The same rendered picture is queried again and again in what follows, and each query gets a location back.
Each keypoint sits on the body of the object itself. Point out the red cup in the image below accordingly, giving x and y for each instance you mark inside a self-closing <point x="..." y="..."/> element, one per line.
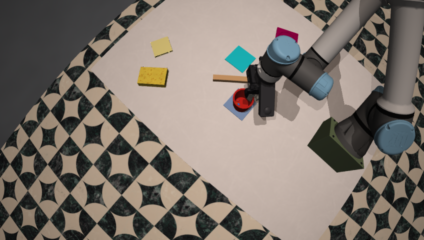
<point x="244" y="103"/>

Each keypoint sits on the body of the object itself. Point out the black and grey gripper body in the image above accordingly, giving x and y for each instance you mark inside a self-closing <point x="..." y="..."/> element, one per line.
<point x="253" y="78"/>

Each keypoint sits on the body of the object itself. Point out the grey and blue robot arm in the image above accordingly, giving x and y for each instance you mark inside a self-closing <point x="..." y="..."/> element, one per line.
<point x="387" y="114"/>

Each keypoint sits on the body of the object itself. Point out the pale yellow square pad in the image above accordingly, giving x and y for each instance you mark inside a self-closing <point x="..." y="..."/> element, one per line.
<point x="161" y="47"/>

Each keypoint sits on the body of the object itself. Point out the yellow sponge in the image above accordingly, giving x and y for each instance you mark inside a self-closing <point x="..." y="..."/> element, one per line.
<point x="153" y="77"/>

